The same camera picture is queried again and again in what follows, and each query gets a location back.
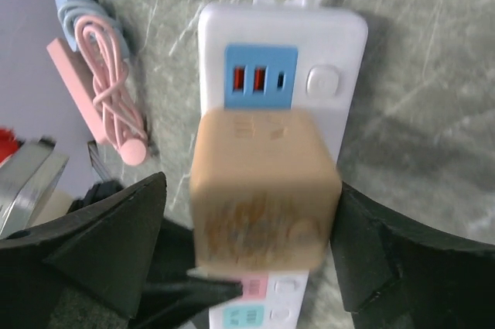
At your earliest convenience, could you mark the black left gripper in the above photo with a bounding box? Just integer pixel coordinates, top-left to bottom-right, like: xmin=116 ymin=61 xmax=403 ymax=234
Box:
xmin=67 ymin=180 xmax=124 ymax=213

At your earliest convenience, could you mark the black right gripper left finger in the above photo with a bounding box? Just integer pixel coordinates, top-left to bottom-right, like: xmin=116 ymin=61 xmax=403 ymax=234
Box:
xmin=1 ymin=173 xmax=166 ymax=328

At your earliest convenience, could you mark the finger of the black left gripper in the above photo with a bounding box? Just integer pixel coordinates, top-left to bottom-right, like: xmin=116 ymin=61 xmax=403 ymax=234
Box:
xmin=128 ymin=218 xmax=243 ymax=328

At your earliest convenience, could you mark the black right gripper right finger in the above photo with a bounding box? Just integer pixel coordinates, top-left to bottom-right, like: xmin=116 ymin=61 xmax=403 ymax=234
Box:
xmin=330 ymin=184 xmax=494 ymax=328

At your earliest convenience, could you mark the tan cube plug adapter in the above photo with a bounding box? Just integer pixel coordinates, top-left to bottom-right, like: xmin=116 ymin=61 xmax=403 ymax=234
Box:
xmin=189 ymin=108 xmax=342 ymax=275

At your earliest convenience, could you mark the pink power strip cable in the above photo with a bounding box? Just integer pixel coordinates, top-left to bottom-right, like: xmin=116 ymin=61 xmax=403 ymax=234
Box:
xmin=73 ymin=15 xmax=150 ymax=166

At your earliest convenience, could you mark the light blue socket cable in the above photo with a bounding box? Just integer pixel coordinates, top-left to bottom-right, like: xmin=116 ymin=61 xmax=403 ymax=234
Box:
xmin=56 ymin=0 xmax=131 ymax=59

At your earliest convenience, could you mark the white power strip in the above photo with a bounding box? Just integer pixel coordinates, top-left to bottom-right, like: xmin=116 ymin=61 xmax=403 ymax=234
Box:
xmin=197 ymin=0 xmax=368 ymax=328

